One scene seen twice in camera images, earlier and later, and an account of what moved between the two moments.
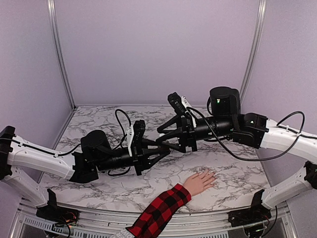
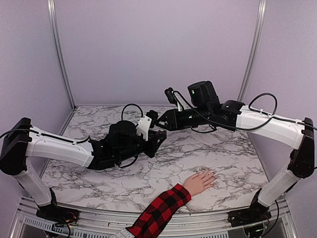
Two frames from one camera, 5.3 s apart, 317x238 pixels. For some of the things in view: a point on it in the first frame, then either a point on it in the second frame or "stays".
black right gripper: x=186 y=133 → x=173 y=122
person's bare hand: x=196 y=183 stays
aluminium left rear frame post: x=51 y=9 stays
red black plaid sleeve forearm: x=157 y=215 stays
